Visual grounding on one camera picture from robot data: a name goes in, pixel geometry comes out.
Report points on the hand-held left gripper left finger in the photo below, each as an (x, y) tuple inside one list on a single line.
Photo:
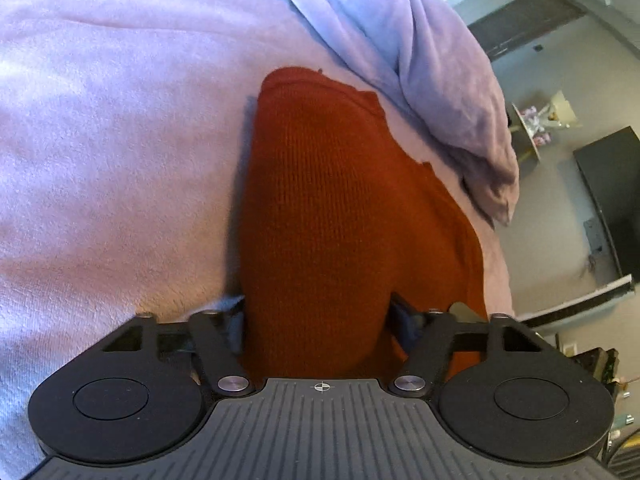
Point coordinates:
[(234, 327)]

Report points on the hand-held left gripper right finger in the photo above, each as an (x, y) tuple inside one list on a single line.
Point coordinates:
[(410, 325)]

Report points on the red knitted sweater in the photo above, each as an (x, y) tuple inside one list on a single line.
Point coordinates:
[(330, 220)]

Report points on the low television bench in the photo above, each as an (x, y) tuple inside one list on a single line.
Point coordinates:
[(575, 302)]

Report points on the round side table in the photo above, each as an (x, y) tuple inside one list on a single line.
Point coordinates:
[(527, 140)]

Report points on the lilac bed sheet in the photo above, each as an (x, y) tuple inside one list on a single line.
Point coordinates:
[(115, 135)]

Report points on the black television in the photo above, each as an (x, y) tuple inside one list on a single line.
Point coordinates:
[(615, 200)]

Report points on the lilac fleece blanket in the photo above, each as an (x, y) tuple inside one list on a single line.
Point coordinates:
[(430, 70)]

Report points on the flower bouquet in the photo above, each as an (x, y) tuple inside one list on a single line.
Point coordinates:
[(555, 112)]

